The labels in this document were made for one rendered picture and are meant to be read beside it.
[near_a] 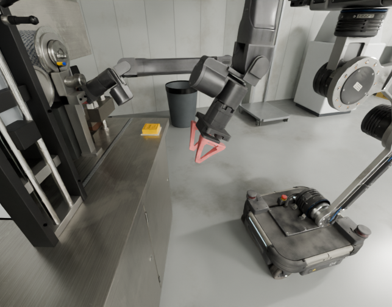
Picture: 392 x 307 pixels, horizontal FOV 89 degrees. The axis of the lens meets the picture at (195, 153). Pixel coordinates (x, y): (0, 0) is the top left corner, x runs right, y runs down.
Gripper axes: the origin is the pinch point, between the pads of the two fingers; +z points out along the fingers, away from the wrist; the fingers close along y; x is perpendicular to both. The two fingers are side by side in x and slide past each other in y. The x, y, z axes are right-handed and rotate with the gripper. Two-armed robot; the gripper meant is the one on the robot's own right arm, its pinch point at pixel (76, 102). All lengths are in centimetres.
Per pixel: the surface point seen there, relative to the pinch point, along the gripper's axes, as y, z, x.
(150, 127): 8.6, -14.2, -25.8
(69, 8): 71, 9, 44
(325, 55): 263, -198, -135
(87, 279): -56, -13, -28
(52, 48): -9.2, -13.4, 14.5
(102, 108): 7.6, -2.1, -7.7
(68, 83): -11.3, -10.7, 4.9
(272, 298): -24, -23, -139
